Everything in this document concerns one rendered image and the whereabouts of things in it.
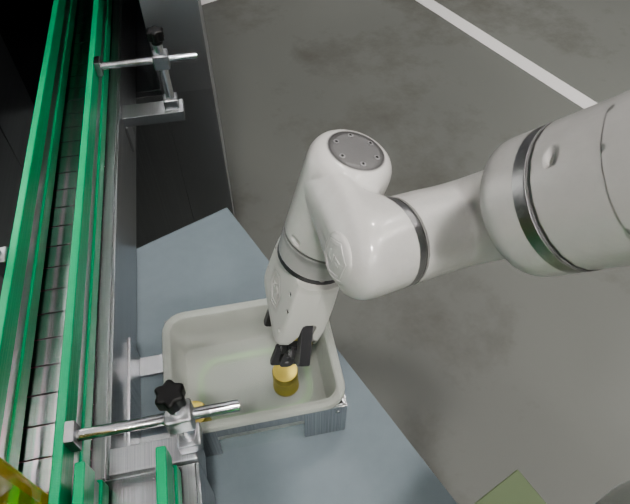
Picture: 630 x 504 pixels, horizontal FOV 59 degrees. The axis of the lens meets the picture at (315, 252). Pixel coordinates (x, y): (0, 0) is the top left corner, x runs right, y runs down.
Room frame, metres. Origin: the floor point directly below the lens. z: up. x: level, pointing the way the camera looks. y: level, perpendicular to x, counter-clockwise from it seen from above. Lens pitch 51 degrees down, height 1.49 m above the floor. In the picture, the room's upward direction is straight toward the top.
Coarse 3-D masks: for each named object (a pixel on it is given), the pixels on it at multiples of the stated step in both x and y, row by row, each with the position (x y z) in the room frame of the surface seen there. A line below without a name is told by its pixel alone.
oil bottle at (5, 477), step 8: (0, 464) 0.14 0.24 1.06; (8, 464) 0.15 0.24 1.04; (0, 472) 0.14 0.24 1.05; (8, 472) 0.14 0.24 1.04; (16, 472) 0.14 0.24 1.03; (0, 480) 0.13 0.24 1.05; (8, 480) 0.13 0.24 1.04; (16, 480) 0.14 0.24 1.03; (24, 480) 0.14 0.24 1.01; (0, 488) 0.13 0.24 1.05; (8, 488) 0.13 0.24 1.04; (16, 488) 0.13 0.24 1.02; (24, 488) 0.14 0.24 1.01; (32, 488) 0.14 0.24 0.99; (40, 488) 0.15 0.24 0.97; (0, 496) 0.12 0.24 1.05; (8, 496) 0.12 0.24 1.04; (16, 496) 0.13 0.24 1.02; (24, 496) 0.13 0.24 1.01; (32, 496) 0.14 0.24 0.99; (40, 496) 0.14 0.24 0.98; (48, 496) 0.15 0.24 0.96
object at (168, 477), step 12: (156, 456) 0.18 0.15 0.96; (168, 456) 0.18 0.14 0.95; (156, 468) 0.17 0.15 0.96; (168, 468) 0.17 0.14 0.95; (156, 480) 0.16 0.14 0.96; (168, 480) 0.16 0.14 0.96; (180, 480) 0.18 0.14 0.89; (156, 492) 0.15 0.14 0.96; (168, 492) 0.15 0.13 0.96; (180, 492) 0.17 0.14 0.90
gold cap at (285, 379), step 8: (280, 368) 0.35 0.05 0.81; (288, 368) 0.35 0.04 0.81; (296, 368) 0.35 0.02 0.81; (280, 376) 0.33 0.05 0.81; (288, 376) 0.33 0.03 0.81; (296, 376) 0.34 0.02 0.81; (280, 384) 0.33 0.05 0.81; (288, 384) 0.33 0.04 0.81; (296, 384) 0.34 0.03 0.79; (280, 392) 0.33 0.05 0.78; (288, 392) 0.33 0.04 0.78
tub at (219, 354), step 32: (192, 320) 0.41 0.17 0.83; (224, 320) 0.42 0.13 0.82; (256, 320) 0.42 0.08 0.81; (192, 352) 0.39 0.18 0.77; (224, 352) 0.39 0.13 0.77; (256, 352) 0.39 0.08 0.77; (320, 352) 0.38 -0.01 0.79; (192, 384) 0.34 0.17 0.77; (224, 384) 0.34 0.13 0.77; (256, 384) 0.34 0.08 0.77; (320, 384) 0.34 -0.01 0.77; (224, 416) 0.30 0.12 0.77; (256, 416) 0.27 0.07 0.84; (288, 416) 0.27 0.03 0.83
